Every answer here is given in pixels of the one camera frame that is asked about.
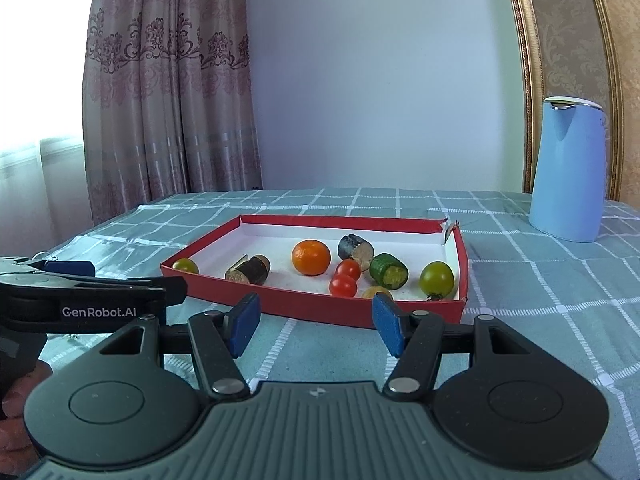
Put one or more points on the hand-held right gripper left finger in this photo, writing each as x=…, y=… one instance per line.
x=245, y=324

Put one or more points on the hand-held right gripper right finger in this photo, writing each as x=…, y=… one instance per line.
x=387, y=324

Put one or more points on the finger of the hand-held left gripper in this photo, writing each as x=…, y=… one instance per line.
x=70, y=267

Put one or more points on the green cucumber piece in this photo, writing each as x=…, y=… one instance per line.
x=389, y=270

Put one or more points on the red cardboard box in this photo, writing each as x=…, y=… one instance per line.
x=300, y=306

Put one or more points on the red cherry tomato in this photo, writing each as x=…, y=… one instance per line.
x=348, y=269
x=343, y=286

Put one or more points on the green tomato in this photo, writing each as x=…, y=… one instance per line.
x=185, y=266
x=436, y=278

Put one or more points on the eggplant piece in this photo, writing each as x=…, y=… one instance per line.
x=248, y=269
x=354, y=247

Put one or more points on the orange tangerine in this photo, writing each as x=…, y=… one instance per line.
x=311, y=257

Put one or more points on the person's left hand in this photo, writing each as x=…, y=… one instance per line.
x=14, y=410

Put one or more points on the brown longan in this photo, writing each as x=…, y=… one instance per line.
x=376, y=292

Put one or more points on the white sheer curtain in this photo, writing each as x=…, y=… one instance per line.
x=40, y=185

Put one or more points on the pink patterned curtain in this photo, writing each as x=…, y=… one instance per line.
x=165, y=85

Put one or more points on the light blue kettle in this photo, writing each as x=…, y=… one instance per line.
x=570, y=185

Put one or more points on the gold wall frame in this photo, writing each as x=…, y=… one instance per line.
x=525, y=60

